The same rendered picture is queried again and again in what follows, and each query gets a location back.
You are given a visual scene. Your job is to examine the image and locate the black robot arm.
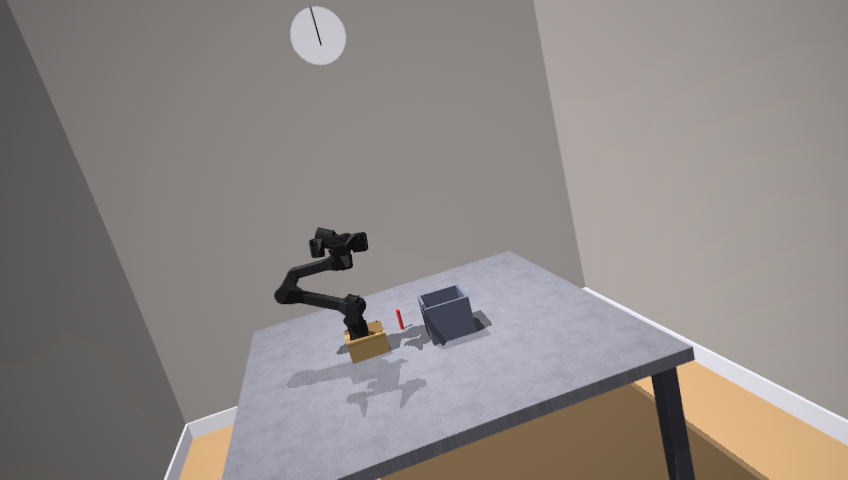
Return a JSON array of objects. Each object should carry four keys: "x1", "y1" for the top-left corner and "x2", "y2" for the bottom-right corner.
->
[{"x1": 274, "y1": 227, "x2": 369, "y2": 340}]

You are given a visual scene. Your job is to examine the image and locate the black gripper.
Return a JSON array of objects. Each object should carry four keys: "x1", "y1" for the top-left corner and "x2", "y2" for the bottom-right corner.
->
[{"x1": 309, "y1": 232, "x2": 368, "y2": 258}]

